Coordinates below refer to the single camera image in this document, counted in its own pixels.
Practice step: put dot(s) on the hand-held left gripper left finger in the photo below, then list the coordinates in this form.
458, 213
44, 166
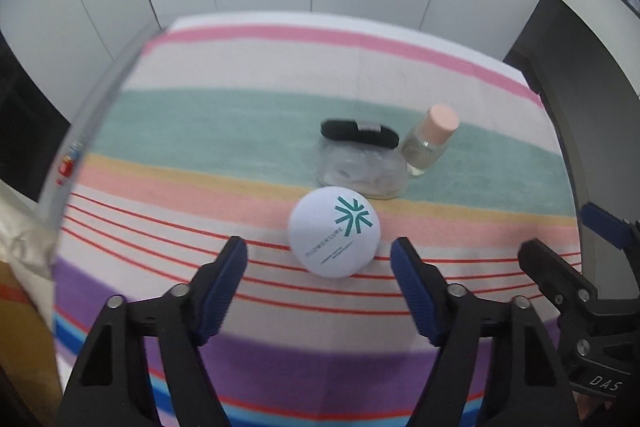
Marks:
227, 287

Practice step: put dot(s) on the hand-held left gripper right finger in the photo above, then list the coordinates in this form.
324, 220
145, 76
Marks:
415, 292

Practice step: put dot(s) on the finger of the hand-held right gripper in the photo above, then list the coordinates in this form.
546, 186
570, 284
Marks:
605, 224
550, 272

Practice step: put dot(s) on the white round compact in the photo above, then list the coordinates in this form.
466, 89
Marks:
325, 237

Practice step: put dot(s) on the clear plastic container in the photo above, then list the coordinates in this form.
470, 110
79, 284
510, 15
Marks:
69, 154

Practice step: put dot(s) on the clear jar with black lid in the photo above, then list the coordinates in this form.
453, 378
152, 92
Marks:
360, 172

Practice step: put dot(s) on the small bottle with pink cap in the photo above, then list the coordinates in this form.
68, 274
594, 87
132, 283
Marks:
425, 147

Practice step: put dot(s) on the striped multicolour cloth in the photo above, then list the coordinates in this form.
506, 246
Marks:
250, 117

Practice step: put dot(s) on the brown cardboard box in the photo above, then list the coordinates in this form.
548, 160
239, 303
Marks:
25, 347

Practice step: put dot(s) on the black glossy panel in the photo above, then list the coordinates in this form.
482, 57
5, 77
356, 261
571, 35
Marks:
25, 107

